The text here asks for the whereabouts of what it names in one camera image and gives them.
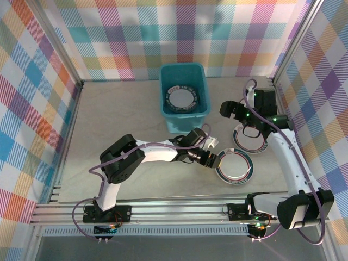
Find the teal plastic bin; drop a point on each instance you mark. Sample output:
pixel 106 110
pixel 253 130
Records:
pixel 187 123

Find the small controller board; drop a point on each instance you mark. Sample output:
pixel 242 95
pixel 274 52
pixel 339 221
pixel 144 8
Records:
pixel 104 230
pixel 258 229

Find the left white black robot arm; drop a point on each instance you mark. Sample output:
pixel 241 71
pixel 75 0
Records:
pixel 157 152

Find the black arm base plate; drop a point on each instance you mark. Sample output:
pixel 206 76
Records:
pixel 236 212
pixel 122 213

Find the white plate navy lettered rim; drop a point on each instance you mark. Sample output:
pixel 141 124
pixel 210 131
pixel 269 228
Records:
pixel 180 99

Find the aluminium side rail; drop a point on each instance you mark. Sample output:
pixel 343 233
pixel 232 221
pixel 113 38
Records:
pixel 69 136
pixel 280 95

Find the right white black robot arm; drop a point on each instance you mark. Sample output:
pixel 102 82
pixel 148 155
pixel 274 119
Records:
pixel 293 163

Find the aluminium corner post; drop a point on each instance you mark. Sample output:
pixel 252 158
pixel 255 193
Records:
pixel 296 40
pixel 57 40

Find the long aluminium frame rail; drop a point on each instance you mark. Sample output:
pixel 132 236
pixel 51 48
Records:
pixel 176 213

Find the white plate green rim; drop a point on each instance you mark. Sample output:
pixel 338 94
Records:
pixel 235 167
pixel 250 144

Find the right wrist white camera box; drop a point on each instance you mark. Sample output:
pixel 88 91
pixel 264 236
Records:
pixel 252 96

